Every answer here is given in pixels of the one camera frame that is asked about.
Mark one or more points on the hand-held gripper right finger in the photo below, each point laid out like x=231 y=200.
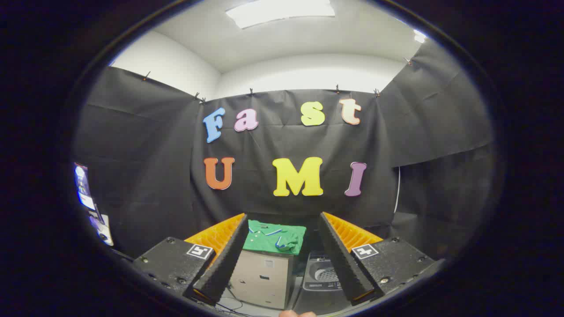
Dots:
x=341 y=259

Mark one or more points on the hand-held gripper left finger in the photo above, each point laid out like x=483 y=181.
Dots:
x=227 y=257

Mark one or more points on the grey washing machine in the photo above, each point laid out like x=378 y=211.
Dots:
x=324 y=275

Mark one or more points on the green polo shirt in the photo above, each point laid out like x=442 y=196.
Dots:
x=269 y=237

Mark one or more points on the grey cabinet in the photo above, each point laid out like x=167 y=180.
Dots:
x=262 y=277

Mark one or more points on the black backdrop cloth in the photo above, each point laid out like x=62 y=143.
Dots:
x=145 y=167

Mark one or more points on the lit screen device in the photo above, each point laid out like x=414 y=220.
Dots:
x=83 y=187

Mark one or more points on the small ceiling light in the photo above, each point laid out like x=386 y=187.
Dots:
x=420 y=36

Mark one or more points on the large ceiling light panel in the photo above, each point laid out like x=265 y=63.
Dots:
x=280 y=12

